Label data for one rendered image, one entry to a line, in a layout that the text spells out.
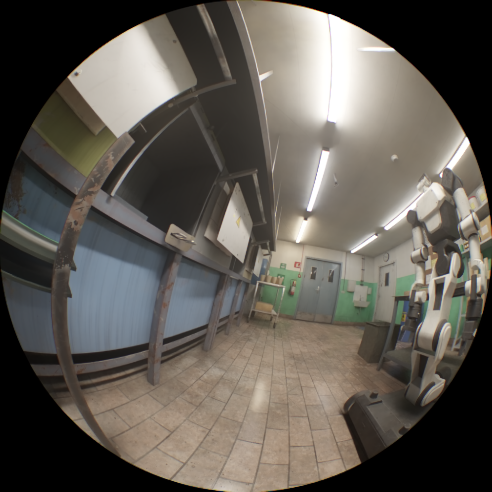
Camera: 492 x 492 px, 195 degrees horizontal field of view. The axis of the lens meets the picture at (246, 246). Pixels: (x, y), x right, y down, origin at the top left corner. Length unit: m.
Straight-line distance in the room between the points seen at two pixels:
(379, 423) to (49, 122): 1.42
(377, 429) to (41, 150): 1.36
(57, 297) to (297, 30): 1.93
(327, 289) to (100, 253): 5.07
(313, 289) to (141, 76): 5.05
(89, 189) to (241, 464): 0.90
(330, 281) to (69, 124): 5.35
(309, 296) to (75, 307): 4.88
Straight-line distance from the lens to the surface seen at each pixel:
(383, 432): 0.89
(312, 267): 4.93
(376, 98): 1.95
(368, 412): 0.98
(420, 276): 1.09
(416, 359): 0.94
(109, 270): 0.58
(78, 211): 0.24
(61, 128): 0.50
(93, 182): 0.25
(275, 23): 1.82
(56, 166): 0.47
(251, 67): 0.77
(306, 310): 4.86
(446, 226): 0.98
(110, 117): 0.39
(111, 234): 0.56
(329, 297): 5.06
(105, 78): 0.44
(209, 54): 1.24
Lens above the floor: 0.74
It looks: 15 degrees up
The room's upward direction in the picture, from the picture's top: 14 degrees clockwise
